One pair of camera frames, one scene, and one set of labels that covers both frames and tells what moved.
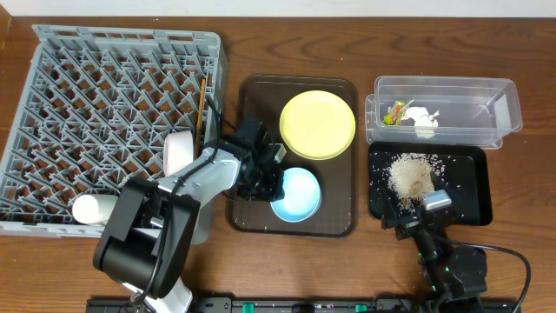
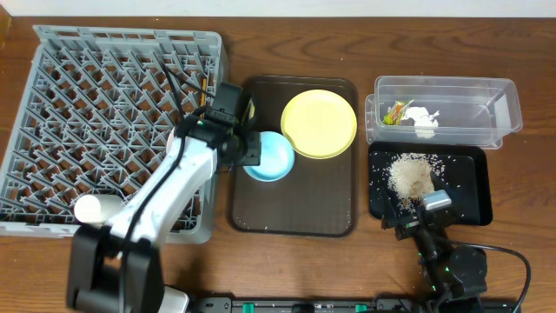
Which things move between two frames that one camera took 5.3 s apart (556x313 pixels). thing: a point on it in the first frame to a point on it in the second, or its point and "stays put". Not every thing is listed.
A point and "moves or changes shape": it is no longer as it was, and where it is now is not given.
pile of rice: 411,176 stays put
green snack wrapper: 395,112 stays put
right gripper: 408,223 stays put
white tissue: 425,124 stays put
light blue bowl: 302,196 moves or changes shape
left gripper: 264,183 to 250,148
